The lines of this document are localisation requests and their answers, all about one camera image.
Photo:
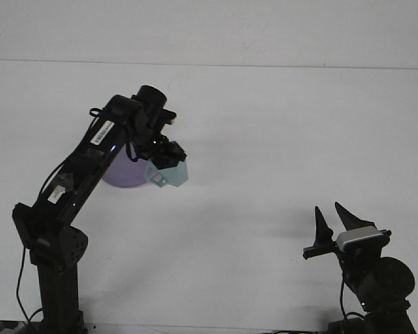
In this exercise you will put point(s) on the round purple plate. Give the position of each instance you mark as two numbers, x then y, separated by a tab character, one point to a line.
125	174

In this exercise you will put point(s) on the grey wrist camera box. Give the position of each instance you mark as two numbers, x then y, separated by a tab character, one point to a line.
360	238

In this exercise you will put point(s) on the pale blue hexagonal cup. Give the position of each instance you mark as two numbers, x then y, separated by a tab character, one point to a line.
176	175

